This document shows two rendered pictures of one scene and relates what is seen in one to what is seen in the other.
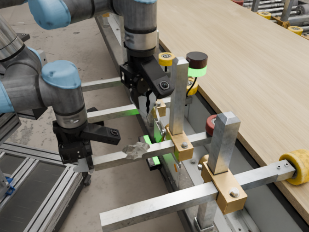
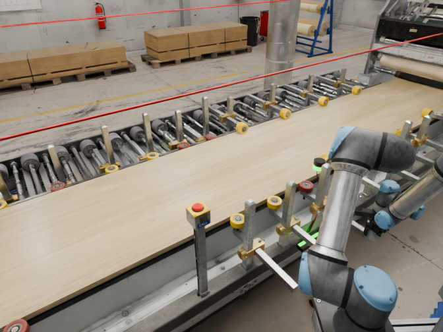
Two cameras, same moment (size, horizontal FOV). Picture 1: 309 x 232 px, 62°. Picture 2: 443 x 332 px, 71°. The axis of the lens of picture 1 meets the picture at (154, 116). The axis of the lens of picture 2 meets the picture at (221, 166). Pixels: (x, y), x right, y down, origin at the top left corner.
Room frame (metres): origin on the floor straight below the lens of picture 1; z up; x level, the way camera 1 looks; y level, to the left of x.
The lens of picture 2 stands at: (1.52, 1.05, 2.00)
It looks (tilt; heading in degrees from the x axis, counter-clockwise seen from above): 33 degrees down; 254
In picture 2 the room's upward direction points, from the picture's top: straight up
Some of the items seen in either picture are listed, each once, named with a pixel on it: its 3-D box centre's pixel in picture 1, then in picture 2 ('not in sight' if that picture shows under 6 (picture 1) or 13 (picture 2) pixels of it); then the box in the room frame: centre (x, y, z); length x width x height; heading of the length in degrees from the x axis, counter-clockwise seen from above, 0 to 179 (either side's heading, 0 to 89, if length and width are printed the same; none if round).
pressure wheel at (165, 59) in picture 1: (165, 66); (237, 225); (1.11, -0.06, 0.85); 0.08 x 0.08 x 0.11
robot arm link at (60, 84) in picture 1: (62, 87); (387, 193); (0.50, 0.21, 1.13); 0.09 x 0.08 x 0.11; 105
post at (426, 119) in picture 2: not in sight; (416, 147); (-0.32, -0.38, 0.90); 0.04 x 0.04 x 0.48; 18
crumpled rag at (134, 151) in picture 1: (136, 148); not in sight; (0.55, 0.06, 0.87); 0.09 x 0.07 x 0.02; 108
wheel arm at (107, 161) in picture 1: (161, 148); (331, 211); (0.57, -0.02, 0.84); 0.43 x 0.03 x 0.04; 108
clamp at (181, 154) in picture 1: (178, 140); (320, 205); (0.61, -0.08, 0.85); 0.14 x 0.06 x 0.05; 18
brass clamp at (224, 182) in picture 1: (220, 181); not in sight; (0.37, -0.15, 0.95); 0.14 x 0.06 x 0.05; 18
